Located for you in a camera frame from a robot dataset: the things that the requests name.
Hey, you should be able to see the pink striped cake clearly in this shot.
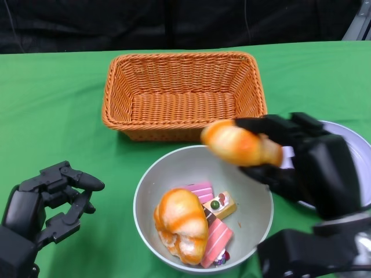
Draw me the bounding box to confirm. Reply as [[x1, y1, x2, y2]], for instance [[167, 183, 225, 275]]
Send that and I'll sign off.
[[181, 181, 215, 203]]

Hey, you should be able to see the orange striped bread roll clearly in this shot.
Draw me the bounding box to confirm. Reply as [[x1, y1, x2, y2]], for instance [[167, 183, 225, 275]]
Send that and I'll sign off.
[[201, 119, 284, 168], [152, 188, 209, 266]]

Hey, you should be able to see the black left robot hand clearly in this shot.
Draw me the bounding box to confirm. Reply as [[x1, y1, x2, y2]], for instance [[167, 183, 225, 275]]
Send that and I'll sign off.
[[0, 160, 106, 278]]

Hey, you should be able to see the small purple berry cake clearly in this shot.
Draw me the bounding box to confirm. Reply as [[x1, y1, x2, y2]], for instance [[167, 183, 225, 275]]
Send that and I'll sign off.
[[213, 250, 231, 266]]

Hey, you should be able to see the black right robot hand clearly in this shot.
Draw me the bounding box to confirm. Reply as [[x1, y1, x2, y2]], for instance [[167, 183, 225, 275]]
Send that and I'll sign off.
[[234, 112, 363, 220]]

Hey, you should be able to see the green tablecloth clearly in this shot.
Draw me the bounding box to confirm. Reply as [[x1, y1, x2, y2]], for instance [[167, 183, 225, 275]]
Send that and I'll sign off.
[[0, 39, 371, 278]]

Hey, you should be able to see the yellow cake with fruit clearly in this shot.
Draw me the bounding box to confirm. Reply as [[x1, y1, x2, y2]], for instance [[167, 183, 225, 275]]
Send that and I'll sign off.
[[201, 190, 238, 221]]

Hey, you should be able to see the chocolate brown layer cake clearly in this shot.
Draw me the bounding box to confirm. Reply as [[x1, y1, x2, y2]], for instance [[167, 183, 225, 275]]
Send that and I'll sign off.
[[202, 207, 217, 225]]

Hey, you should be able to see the lilac plate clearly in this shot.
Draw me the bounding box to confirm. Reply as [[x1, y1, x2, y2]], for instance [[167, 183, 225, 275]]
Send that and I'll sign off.
[[282, 120, 371, 210]]

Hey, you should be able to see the orange wicker basket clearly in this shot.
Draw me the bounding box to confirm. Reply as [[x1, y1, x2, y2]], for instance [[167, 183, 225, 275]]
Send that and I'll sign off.
[[101, 51, 268, 142]]

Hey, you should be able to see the grey-green bowl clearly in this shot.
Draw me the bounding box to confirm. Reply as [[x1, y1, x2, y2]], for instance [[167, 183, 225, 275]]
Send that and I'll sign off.
[[133, 144, 274, 275]]

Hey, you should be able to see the grey metal frame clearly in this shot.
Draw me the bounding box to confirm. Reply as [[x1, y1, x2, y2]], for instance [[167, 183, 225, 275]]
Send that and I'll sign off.
[[341, 0, 371, 41]]

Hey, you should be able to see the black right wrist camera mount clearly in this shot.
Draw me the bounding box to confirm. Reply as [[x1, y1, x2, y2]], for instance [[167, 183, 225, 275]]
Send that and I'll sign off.
[[256, 228, 359, 278]]

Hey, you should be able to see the coral pink layer cake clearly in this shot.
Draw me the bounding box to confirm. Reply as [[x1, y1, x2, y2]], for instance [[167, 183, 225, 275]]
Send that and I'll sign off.
[[199, 218, 234, 269]]

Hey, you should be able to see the black backdrop cloth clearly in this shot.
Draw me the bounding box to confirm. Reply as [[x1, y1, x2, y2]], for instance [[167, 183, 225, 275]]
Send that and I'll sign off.
[[0, 0, 371, 56]]

